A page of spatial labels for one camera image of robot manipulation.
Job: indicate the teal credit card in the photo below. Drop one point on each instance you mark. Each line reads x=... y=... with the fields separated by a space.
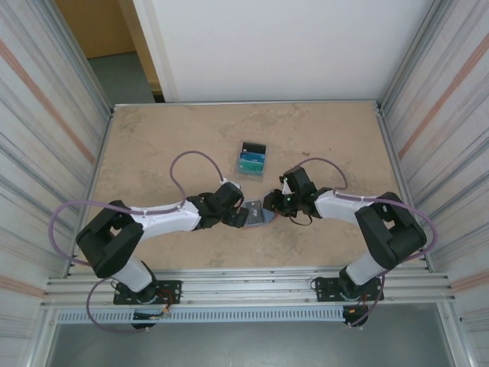
x=250 y=166

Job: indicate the dark grey credit card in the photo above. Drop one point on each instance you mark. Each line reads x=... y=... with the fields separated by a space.
x=255 y=214

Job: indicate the black base connector block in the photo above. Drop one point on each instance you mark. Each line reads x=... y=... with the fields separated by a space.
x=143 y=326
x=349 y=313

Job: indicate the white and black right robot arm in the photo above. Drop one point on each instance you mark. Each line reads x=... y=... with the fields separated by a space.
x=340 y=208

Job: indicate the blue credit card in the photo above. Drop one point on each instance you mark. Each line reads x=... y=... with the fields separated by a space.
x=252 y=156

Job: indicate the aluminium rail frame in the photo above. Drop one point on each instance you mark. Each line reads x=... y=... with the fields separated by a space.
x=244 y=284

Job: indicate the black credit card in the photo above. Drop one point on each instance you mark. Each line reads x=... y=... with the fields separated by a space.
x=254 y=147

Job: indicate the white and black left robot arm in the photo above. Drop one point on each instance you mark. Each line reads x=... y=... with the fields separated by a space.
x=164 y=219

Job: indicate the clear acrylic card stand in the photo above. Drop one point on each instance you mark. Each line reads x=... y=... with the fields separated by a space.
x=248 y=177

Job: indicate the wooden door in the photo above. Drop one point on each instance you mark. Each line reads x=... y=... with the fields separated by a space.
x=95 y=26

